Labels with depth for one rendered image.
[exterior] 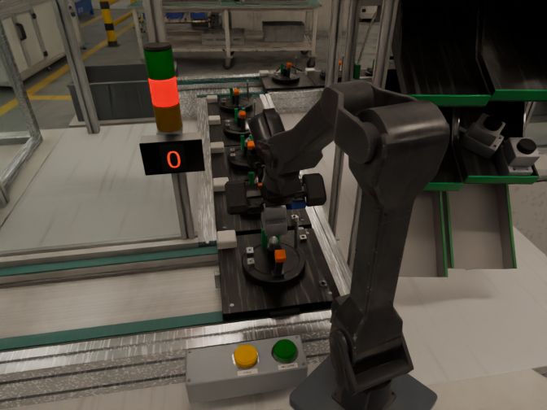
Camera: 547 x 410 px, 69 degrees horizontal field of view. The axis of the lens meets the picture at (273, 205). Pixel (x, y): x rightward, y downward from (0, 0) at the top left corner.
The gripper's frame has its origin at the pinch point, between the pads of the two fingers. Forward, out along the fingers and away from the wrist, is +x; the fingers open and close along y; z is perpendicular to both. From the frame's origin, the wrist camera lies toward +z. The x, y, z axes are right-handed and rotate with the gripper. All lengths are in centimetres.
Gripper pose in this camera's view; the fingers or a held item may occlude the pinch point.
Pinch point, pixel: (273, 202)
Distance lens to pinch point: 79.8
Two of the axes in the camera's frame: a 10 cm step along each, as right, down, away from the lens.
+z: -1.4, -9.4, 3.1
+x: -0.9, 3.2, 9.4
